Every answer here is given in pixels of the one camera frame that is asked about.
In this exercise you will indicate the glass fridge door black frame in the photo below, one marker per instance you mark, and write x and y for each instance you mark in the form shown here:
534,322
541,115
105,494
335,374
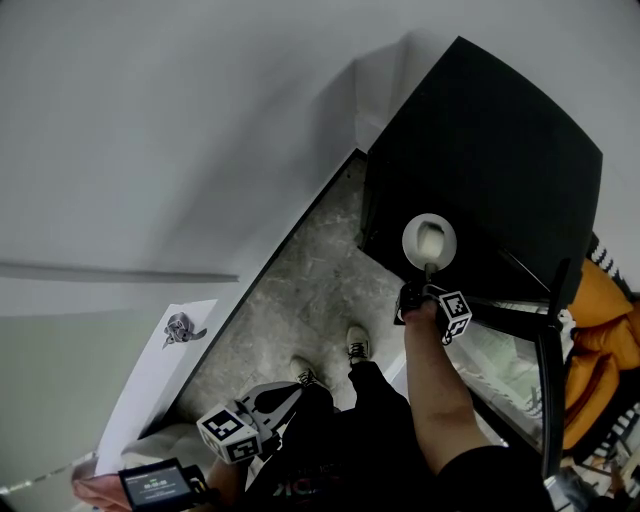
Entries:
550,380

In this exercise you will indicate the person's left forearm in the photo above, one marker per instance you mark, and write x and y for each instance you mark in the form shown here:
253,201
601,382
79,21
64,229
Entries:
227,480

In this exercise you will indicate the white round plate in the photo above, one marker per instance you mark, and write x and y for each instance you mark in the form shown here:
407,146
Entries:
417,250

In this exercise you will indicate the orange padded jacket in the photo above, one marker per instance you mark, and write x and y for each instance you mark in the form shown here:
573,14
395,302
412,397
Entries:
600,340

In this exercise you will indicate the black white striped cloth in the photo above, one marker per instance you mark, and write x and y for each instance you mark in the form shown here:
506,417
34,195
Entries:
606,260

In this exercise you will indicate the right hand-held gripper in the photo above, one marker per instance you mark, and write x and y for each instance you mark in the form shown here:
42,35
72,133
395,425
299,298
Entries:
452,312

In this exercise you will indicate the person's shoe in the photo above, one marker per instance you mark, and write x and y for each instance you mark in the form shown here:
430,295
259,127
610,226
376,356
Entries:
358,344
306,372

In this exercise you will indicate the person's left shoe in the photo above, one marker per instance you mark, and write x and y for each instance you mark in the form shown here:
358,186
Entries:
306,372

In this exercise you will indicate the person's right forearm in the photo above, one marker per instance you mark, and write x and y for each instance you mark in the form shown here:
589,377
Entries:
435,395

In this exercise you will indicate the grey wall rail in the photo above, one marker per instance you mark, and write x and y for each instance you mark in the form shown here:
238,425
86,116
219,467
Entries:
115,273

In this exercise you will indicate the person's right shoe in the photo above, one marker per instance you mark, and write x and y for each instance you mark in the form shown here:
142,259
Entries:
358,344

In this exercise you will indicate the black wrist-worn screen device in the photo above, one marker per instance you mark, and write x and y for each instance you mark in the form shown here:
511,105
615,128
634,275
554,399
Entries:
155,485

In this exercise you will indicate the black fridge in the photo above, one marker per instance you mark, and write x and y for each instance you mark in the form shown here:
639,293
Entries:
480,150

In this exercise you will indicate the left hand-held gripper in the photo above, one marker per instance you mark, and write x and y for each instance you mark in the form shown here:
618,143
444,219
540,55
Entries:
232,435

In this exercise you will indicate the person's black trousers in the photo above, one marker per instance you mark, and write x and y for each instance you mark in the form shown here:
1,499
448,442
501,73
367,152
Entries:
350,450

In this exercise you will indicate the grey ribbon bow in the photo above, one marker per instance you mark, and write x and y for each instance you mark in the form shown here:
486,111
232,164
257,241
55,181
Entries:
180,329

